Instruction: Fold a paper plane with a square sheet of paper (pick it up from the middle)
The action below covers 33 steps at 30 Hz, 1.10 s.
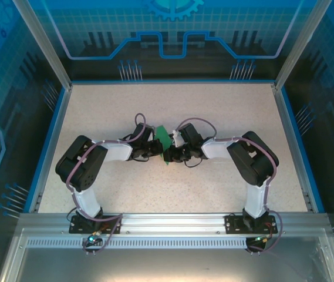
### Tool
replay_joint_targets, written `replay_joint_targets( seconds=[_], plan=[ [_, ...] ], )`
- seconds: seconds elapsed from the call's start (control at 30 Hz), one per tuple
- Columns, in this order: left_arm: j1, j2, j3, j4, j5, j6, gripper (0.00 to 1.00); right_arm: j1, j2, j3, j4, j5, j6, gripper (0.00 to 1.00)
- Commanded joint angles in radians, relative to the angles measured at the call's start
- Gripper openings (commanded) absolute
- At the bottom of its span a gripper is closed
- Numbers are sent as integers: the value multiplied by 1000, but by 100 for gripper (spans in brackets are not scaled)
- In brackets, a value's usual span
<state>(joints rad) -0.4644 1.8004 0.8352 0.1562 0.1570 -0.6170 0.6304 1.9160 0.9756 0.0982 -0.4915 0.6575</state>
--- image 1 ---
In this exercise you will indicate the right aluminium side rail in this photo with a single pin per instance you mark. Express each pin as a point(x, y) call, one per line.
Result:
point(288, 126)

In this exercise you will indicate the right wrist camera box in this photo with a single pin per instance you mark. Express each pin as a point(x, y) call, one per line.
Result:
point(178, 139)

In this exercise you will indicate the grey metal shelf panel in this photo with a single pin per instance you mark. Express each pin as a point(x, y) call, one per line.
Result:
point(166, 264)

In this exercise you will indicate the left circuit board green light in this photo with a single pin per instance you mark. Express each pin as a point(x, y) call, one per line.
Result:
point(92, 239)

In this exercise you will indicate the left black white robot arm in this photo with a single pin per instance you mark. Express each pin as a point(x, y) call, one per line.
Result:
point(81, 164)

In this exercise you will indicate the right aluminium frame post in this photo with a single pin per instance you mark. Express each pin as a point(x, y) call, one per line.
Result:
point(300, 44)

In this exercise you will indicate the aluminium frame post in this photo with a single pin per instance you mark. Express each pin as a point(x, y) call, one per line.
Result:
point(300, 44)
point(45, 44)

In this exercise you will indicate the aluminium mounting rail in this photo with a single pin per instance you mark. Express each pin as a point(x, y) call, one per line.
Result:
point(172, 223)

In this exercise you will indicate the aluminium side rail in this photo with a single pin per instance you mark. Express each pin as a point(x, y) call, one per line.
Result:
point(54, 141)
point(288, 126)

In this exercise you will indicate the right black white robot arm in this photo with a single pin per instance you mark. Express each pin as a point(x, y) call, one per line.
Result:
point(254, 158)

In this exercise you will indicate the green paper sheet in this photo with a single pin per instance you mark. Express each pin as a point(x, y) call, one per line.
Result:
point(163, 136)

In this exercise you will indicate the left aluminium side rail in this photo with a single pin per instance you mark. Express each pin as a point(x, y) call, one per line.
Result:
point(54, 141)

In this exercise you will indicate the circuit board green light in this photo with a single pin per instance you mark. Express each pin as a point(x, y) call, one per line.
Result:
point(92, 239)
point(261, 239)

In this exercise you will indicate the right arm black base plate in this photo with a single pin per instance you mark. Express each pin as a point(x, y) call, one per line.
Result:
point(235, 224)

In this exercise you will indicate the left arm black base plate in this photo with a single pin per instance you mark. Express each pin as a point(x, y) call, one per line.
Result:
point(80, 227)

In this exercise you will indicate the left aluminium frame post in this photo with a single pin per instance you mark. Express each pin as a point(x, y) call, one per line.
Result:
point(45, 44)

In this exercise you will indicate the right circuit board green light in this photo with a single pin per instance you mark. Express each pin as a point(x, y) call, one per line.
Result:
point(261, 239)

